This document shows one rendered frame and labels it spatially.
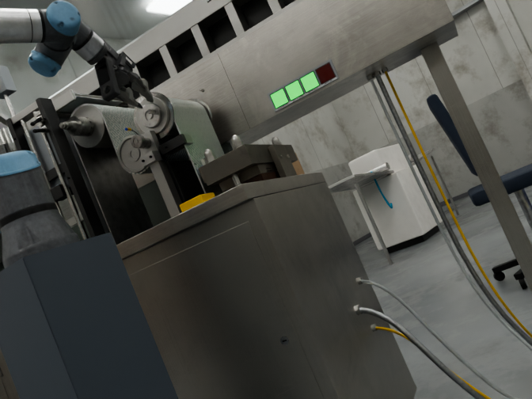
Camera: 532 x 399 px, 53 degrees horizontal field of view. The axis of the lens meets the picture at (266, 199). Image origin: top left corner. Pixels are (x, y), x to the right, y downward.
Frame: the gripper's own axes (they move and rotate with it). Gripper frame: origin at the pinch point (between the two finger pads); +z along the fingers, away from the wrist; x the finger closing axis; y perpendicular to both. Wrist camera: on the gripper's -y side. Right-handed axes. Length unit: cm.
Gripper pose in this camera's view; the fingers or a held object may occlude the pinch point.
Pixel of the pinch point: (144, 103)
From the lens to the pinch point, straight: 166.7
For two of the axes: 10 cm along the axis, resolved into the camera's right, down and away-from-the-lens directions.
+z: 5.4, 5.3, 6.5
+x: -8.4, 3.9, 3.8
